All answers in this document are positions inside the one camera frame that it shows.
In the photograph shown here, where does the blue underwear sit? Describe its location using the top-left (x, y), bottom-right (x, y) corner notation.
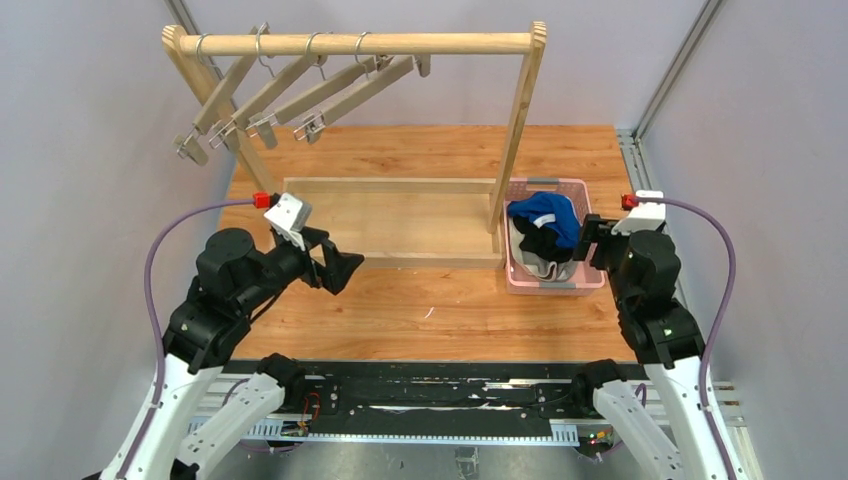
top-left (507, 192), bottom-right (581, 249)

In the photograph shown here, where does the grey underwear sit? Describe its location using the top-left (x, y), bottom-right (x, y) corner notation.
top-left (508, 220), bottom-right (578, 282)

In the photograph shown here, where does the wooden hanger holding blue underwear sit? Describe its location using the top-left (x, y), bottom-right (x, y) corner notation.
top-left (293, 33), bottom-right (431, 144)

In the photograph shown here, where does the wooden hanger holding black underwear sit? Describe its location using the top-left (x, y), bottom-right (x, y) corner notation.
top-left (233, 33), bottom-right (416, 148)

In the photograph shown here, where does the wooden clip hanger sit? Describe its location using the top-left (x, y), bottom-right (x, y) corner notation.
top-left (209, 22), bottom-right (327, 149)
top-left (162, 25), bottom-right (257, 166)

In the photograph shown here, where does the black underwear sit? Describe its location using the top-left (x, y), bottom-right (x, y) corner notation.
top-left (510, 216), bottom-right (574, 263)

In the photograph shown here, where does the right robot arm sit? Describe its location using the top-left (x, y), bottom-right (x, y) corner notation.
top-left (574, 214), bottom-right (747, 479)

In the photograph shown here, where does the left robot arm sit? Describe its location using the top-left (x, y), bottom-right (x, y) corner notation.
top-left (93, 228), bottom-right (365, 479)

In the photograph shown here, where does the empty wooden clip hanger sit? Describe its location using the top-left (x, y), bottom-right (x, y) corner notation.
top-left (162, 25), bottom-right (257, 166)

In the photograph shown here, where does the pink perforated plastic basket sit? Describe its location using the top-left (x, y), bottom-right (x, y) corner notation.
top-left (503, 178), bottom-right (605, 296)

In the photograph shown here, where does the wooden clothes rack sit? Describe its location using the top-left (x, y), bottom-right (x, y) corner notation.
top-left (200, 21), bottom-right (547, 269)

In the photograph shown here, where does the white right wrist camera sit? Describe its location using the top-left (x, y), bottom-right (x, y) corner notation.
top-left (612, 190), bottom-right (666, 236)

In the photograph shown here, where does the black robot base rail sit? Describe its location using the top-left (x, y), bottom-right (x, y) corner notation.
top-left (243, 361), bottom-right (610, 447)

